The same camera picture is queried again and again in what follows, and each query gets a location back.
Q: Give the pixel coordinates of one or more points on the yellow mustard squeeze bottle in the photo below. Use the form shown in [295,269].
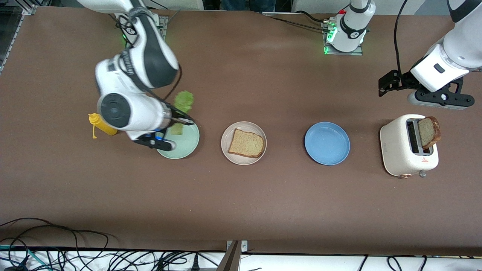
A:
[98,122]

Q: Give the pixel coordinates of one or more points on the beige round plate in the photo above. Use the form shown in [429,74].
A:
[248,125]

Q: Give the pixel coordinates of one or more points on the grey metal post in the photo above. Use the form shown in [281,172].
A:
[230,259]

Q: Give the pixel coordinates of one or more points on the person in blue jeans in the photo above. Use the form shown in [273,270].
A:
[248,4]

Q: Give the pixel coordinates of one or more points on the white two-slot toaster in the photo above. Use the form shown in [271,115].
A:
[395,150]

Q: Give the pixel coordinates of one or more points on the mint green round plate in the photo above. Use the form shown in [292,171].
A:
[188,143]

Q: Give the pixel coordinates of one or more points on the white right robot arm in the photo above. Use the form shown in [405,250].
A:
[150,56]

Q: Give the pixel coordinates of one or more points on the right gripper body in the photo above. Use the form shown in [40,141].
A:
[177,120]

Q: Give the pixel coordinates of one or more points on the blue round plate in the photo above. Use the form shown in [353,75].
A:
[327,143]

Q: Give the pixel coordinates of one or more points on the small metal bracket plate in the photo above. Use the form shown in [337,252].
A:
[244,246]

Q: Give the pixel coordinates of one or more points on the aluminium frame rack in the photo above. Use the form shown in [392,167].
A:
[11,30]

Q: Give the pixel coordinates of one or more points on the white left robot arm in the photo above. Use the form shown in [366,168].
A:
[465,45]

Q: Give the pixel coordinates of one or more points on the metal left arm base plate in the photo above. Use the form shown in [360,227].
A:
[344,53]

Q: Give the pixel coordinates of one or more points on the black power plug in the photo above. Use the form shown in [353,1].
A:
[195,263]

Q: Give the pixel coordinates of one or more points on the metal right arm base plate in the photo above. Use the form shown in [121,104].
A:
[163,26]

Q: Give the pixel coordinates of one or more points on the brown toast bread slice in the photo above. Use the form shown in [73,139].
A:
[246,143]
[427,131]

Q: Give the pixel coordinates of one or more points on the green lettuce leaf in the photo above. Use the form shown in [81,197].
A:
[184,101]

